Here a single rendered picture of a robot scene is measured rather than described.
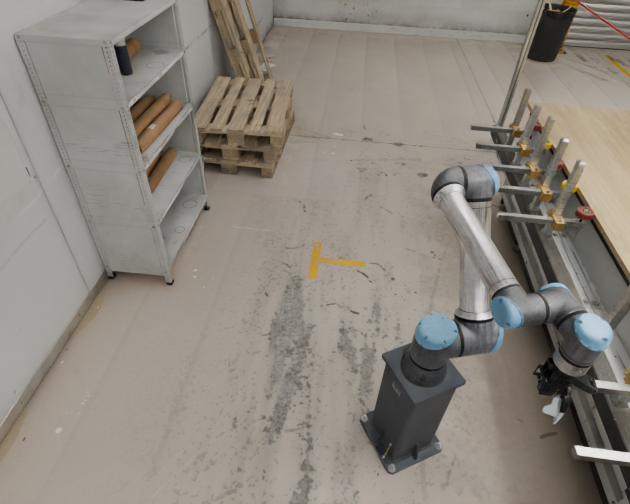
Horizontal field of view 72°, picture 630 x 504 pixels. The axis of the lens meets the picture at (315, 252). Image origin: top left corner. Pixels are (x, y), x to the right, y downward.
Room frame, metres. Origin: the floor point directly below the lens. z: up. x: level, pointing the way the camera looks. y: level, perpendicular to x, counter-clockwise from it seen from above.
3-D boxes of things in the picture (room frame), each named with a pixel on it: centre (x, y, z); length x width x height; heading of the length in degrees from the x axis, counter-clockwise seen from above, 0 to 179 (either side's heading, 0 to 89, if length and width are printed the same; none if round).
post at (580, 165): (1.88, -1.25, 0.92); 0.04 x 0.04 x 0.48; 85
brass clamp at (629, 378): (0.87, -1.16, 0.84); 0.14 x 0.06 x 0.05; 175
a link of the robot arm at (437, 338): (1.07, -0.49, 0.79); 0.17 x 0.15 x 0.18; 103
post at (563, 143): (2.13, -1.27, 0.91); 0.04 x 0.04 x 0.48; 85
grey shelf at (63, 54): (2.49, 1.14, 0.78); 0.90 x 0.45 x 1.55; 176
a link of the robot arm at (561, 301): (0.85, -0.70, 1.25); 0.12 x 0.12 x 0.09; 13
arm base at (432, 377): (1.07, -0.48, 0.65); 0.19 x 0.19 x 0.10
